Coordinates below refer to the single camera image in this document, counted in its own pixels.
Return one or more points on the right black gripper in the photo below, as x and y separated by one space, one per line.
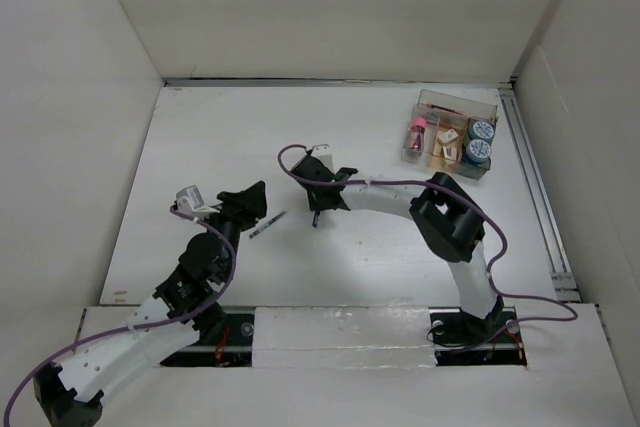
314 203

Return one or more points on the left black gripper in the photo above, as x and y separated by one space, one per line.
243 206

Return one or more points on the black pen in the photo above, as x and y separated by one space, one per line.
261 228

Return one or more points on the pink capped glue bottle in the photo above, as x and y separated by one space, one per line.
416 134

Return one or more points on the orange red pen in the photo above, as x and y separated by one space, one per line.
445 109

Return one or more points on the blue patterned tape roll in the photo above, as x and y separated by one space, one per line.
477 152

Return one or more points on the blue pen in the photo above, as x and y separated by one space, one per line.
315 220

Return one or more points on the pink barrel pen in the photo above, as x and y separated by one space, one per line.
432 118

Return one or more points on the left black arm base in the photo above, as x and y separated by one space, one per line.
231 347

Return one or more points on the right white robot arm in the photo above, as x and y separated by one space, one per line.
446 218

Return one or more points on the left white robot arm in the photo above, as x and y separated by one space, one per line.
181 311

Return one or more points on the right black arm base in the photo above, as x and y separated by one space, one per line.
456 345

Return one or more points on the clear compartment organizer box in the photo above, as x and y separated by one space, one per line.
431 156

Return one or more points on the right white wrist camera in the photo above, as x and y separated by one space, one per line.
323 153

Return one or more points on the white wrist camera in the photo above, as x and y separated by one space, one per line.
189 201
323 153

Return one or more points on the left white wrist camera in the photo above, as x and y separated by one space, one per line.
189 201

